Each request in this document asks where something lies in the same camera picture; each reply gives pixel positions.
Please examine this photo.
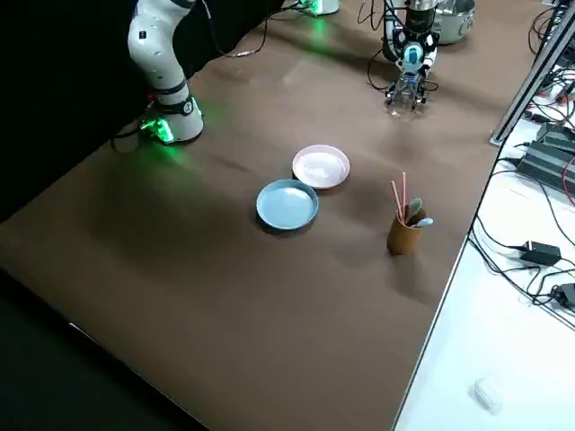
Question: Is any steel pot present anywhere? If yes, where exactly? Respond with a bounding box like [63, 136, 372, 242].
[433, 0, 477, 46]

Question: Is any black power brick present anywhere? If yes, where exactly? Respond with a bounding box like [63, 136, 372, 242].
[536, 120, 575, 152]
[516, 139, 575, 198]

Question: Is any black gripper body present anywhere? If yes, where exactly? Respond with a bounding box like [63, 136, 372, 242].
[406, 9, 438, 38]

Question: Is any clear glass jar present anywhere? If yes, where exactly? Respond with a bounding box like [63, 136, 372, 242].
[386, 71, 427, 119]

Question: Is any blue plate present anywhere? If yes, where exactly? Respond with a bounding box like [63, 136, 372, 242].
[255, 178, 321, 233]

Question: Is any aluminium frame post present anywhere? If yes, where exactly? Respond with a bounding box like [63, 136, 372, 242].
[488, 26, 575, 145]

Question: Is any pink plate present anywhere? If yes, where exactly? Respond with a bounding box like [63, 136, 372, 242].
[291, 144, 351, 190]

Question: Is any brown cup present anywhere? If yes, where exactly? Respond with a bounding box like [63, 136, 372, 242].
[386, 208, 426, 256]

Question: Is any black power adapter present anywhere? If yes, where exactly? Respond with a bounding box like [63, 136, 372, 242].
[554, 282, 575, 306]
[520, 241, 562, 266]

